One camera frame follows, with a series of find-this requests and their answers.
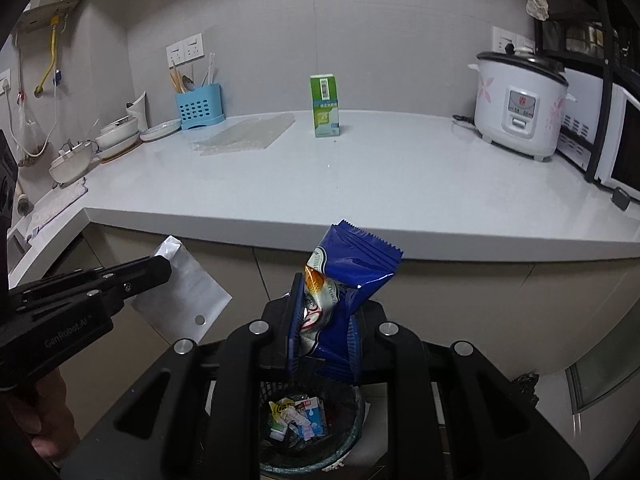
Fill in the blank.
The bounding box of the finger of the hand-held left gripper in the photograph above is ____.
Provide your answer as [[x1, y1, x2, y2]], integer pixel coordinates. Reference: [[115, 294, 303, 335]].
[[15, 276, 173, 322], [7, 255, 173, 306]]

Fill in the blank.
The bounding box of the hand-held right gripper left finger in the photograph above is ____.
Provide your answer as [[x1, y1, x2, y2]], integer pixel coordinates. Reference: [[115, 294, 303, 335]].
[[65, 272, 306, 480]]

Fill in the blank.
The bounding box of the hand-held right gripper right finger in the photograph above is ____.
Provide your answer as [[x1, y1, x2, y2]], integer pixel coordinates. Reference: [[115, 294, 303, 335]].
[[350, 301, 591, 480]]

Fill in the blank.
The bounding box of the translucent plastic pouch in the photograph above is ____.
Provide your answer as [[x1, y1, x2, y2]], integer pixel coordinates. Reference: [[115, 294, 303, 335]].
[[131, 235, 232, 343]]

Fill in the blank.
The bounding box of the black mesh trash bin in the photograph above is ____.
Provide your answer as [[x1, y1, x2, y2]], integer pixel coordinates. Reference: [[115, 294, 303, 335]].
[[200, 340, 538, 476]]

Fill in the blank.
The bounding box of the blue snack wrapper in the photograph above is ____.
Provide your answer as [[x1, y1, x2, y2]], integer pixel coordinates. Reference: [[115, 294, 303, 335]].
[[299, 219, 404, 376]]

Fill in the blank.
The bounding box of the person's left hand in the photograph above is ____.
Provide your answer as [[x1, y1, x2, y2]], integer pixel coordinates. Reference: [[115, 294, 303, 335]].
[[0, 366, 82, 467]]

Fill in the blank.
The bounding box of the yellow wrapper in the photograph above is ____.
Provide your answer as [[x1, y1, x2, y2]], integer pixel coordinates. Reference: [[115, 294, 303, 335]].
[[270, 398, 297, 422]]

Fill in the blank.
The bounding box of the white dish cloth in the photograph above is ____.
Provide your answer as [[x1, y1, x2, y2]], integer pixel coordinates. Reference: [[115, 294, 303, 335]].
[[20, 180, 90, 238]]

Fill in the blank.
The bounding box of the wooden trivet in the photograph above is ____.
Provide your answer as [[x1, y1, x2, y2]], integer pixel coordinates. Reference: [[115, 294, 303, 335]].
[[97, 142, 143, 163]]

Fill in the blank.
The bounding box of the white pot with lid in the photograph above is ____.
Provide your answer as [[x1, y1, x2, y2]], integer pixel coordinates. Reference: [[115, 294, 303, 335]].
[[48, 140, 101, 184]]

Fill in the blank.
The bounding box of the white ribbed plate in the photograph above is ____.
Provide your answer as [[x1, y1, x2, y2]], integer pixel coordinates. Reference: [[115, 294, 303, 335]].
[[140, 119, 182, 142]]

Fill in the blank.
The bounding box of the white upright container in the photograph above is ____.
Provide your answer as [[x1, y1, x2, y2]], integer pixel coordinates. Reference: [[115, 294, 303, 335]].
[[125, 91, 149, 133]]

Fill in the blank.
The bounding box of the bubble wrap sheet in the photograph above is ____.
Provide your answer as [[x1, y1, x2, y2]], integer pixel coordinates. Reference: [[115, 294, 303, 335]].
[[190, 112, 296, 157]]

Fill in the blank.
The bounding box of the blue utensil holder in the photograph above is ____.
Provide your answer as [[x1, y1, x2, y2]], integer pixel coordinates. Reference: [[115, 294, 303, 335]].
[[175, 84, 226, 131]]

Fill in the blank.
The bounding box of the hanging clear plastic bag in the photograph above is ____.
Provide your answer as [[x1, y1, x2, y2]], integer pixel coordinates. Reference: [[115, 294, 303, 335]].
[[10, 105, 52, 167]]

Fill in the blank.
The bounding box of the bundle of chopsticks and utensils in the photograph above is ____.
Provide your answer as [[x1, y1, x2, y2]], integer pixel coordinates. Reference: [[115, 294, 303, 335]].
[[170, 52, 218, 95]]

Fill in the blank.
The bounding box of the green medicine box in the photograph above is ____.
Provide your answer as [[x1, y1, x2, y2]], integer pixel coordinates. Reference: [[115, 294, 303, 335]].
[[310, 74, 342, 138]]

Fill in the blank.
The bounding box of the white rice cooker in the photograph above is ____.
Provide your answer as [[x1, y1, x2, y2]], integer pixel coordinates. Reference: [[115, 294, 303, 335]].
[[468, 51, 571, 162]]

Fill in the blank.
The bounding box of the black metal rack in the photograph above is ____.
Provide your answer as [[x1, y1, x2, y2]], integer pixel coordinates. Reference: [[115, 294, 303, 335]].
[[532, 0, 640, 183]]

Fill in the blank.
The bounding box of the white microwave oven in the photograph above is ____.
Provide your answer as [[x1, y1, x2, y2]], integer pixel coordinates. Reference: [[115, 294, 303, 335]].
[[557, 67, 640, 191]]

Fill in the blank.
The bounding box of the white wall socket pair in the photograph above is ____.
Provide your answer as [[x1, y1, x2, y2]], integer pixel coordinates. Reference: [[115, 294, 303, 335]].
[[166, 33, 204, 63]]

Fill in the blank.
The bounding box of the yellow hose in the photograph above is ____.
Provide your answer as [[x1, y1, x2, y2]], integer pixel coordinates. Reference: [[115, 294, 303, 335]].
[[34, 15, 63, 98]]

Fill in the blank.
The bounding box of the white wall socket with plug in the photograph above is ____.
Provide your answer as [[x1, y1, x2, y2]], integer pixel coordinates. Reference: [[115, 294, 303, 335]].
[[491, 26, 536, 56]]

